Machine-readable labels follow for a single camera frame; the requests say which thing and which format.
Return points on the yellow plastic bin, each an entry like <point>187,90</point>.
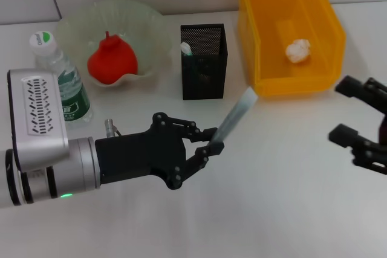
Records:
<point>317,13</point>

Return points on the green utility knife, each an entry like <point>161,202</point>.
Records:
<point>186,49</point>

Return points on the white paper ball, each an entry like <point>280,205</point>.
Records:
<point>297,51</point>

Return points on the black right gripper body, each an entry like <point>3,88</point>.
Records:
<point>383,131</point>

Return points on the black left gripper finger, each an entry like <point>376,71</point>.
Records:
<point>214,148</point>
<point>196,132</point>

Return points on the pale green glass fruit plate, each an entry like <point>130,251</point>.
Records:
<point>136,28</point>

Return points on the clear bottle with green label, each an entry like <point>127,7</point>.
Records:
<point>74,98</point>

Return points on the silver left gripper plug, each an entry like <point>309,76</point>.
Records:
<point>109,126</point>

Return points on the grey marker pen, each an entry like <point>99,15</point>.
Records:
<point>239,110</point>

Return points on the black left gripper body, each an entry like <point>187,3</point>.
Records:
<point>139,158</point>

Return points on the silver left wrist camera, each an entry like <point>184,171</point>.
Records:
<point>39,119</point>

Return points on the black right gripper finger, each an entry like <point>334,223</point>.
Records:
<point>343,135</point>
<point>350,87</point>

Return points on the black mesh pen holder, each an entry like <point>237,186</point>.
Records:
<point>202,82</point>

